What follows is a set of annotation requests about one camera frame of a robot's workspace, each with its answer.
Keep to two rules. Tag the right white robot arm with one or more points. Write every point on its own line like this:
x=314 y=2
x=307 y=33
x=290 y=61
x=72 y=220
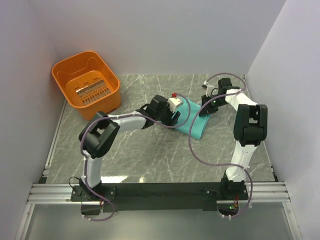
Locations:
x=249 y=131

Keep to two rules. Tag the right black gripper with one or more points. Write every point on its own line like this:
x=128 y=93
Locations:
x=207 y=110

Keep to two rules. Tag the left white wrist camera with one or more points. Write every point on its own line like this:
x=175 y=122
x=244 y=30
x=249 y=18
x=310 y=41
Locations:
x=174 y=102

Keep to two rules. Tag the teal t-shirt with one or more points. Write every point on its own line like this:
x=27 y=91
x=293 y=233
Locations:
x=199 y=124

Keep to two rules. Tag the aluminium frame rail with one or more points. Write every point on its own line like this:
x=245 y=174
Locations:
x=43 y=193

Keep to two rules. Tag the orange plastic basket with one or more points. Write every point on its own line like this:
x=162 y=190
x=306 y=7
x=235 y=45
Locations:
x=88 y=84

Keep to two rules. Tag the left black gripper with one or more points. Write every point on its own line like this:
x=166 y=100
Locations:
x=170 y=121

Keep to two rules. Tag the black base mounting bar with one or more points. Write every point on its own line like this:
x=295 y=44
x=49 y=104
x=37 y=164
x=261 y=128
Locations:
x=110 y=197

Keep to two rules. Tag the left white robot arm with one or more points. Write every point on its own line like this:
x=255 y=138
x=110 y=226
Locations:
x=99 y=134

